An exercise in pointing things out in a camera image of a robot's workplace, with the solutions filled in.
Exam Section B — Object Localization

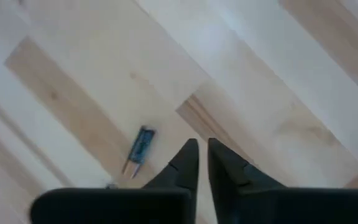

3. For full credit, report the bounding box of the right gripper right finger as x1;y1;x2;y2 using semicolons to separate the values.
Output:
208;138;358;224

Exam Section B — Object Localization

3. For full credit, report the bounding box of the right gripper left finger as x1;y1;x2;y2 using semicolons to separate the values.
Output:
29;138;200;224

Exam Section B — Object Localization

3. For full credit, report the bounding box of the small blue circuit board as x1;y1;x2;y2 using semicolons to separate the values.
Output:
121;125;157;180

